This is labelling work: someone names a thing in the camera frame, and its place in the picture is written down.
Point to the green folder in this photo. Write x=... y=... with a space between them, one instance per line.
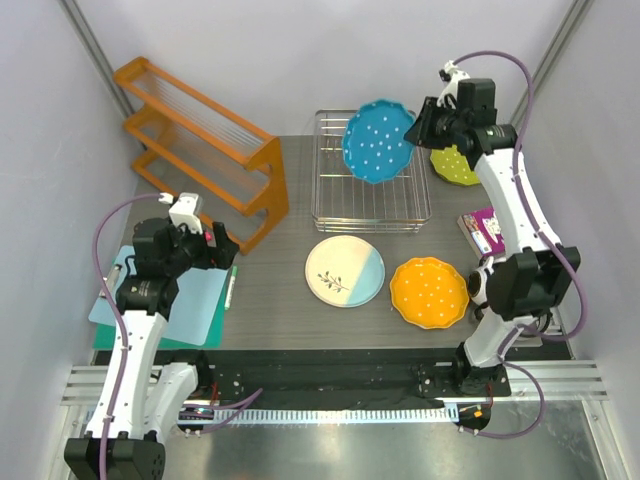
x=212 y=332

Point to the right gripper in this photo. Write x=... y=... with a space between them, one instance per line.
x=421 y=132

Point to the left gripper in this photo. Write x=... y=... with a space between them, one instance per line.
x=211 y=260

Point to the blue dotted plate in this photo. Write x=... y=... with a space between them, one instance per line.
x=373 y=144

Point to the purple book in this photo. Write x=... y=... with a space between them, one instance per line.
x=482 y=231

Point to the green white marker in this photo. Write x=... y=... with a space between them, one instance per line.
x=230 y=287

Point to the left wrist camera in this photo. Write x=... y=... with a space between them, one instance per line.
x=185 y=211

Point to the cream and blue plate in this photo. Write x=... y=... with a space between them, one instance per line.
x=344 y=271

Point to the orange wooden shelf rack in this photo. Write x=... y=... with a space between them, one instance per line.
x=194 y=144

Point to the white headphones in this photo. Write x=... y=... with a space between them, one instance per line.
x=478 y=279

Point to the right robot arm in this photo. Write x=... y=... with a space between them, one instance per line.
x=536 y=270

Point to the metal wire dish rack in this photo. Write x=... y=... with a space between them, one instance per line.
x=342 y=203

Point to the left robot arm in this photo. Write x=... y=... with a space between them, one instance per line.
x=125 y=438

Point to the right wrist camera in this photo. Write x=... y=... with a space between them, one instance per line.
x=451 y=75

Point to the green dotted plate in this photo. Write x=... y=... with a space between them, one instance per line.
x=453 y=167

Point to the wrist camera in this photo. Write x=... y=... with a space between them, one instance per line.
x=185 y=211
x=451 y=75

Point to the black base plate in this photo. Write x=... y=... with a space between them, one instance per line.
x=338 y=379

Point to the orange dotted plate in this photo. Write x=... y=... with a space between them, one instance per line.
x=429 y=293

